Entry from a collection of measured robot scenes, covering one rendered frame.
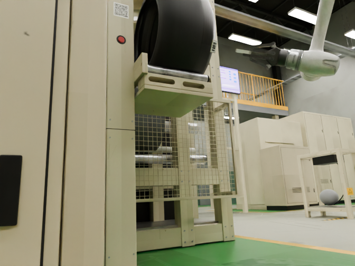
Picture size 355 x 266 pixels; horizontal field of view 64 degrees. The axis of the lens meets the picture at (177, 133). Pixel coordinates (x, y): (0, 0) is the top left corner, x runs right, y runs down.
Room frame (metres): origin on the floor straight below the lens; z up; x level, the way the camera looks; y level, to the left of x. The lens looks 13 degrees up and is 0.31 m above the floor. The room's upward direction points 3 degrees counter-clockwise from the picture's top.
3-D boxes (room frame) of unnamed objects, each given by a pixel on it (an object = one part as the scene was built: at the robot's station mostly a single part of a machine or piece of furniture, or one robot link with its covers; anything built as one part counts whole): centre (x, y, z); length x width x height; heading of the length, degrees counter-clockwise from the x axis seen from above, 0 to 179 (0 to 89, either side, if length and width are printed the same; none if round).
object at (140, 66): (1.32, 0.22, 0.90); 0.40 x 0.03 x 0.10; 27
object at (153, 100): (1.40, 0.06, 0.80); 0.37 x 0.36 x 0.02; 27
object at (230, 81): (5.32, -1.05, 2.60); 0.60 x 0.05 x 0.55; 118
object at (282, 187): (5.93, -2.25, 0.62); 0.90 x 0.56 x 1.25; 118
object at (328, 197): (3.61, -1.88, 0.40); 0.60 x 0.35 x 0.80; 28
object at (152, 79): (1.27, -0.01, 0.83); 0.36 x 0.09 x 0.06; 117
